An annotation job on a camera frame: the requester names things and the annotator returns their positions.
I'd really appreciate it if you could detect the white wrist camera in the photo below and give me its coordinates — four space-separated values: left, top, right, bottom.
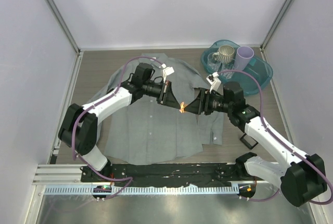
161 63 174 83
206 72 221 93

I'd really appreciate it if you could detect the small black square frame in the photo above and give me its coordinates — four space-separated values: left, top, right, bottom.
239 134 259 150

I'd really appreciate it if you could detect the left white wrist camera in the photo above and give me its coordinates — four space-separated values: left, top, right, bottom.
161 63 174 83

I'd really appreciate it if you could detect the grey button-up shirt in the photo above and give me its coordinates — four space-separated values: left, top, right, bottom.
91 53 224 165

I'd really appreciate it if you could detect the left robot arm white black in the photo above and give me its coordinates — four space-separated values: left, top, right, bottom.
58 63 180 182

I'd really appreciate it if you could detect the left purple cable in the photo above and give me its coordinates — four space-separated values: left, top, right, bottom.
72 56 163 201

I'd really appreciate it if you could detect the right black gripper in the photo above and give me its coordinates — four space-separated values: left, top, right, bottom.
184 88 233 115

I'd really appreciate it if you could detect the orange red brooch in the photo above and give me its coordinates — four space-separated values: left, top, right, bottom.
180 102 186 113

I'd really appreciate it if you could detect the clear drinking glass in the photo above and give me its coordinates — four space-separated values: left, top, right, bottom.
221 59 238 80

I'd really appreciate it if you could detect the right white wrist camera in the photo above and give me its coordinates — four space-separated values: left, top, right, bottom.
206 72 221 93

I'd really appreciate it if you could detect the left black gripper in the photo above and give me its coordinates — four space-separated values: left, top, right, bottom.
143 81 181 109

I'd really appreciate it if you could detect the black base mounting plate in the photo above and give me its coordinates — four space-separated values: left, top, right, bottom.
80 162 267 189

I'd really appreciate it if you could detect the clear glass mug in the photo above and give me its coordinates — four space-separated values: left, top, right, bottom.
207 52 222 72

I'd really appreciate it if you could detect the purple plastic cup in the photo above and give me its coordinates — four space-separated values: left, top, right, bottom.
234 46 254 71

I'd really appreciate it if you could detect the ribbed metallic mug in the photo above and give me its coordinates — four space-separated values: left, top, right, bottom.
217 45 235 64

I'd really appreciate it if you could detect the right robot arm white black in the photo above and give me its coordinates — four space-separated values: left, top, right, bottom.
184 82 332 207

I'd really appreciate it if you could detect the teal plastic basin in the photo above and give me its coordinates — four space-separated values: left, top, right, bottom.
200 39 273 96

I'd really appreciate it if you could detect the white slotted cable duct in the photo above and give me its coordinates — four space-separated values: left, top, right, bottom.
44 184 239 195

